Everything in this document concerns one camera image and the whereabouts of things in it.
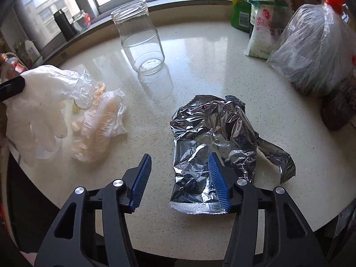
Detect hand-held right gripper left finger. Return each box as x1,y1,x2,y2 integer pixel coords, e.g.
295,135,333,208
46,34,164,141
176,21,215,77
35,154,152,267

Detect clear disposable plastic glove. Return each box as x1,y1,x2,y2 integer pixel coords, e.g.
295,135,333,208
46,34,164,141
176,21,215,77
5,65,95,167

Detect clear glass jar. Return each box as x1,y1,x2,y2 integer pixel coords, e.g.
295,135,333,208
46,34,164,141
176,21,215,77
111,0,165,76

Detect clear bottle with red label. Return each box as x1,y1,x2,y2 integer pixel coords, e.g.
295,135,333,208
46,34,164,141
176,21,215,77
0,53,28,84

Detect white zip pouch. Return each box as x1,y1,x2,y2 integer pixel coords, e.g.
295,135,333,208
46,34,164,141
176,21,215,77
244,0,292,59

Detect clear bag of dark spice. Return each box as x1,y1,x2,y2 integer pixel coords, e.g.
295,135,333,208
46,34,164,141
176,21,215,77
320,78,356,132

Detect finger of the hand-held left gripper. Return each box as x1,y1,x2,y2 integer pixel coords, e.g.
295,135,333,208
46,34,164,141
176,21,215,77
0,76,26,103

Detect white plastic bottle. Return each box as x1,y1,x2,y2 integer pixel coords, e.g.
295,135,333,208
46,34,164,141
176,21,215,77
15,39,42,67

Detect glass mug with red label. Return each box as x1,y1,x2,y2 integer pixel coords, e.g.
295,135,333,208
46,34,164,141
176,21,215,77
72,10,92,32

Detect green plastic bottle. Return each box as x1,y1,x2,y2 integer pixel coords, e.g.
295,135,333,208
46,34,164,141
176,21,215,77
230,0,253,34

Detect silver foil snack bag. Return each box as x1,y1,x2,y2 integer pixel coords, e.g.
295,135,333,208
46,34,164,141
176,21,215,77
170,95,297,214

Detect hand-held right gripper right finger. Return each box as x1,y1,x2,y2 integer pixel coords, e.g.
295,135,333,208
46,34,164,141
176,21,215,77
208,152,327,267

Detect crumpled clear plastic wrap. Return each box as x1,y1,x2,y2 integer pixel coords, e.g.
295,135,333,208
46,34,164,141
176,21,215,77
71,82,128,162

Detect black thermos flask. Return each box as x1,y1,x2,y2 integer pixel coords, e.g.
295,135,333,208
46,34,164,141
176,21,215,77
53,9,77,42

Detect clear plastic bag dark contents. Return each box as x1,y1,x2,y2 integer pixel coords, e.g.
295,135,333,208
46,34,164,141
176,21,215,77
266,3,356,96

